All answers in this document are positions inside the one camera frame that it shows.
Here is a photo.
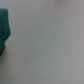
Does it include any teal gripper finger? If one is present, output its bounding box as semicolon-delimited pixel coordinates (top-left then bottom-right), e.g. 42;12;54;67
0;8;11;55

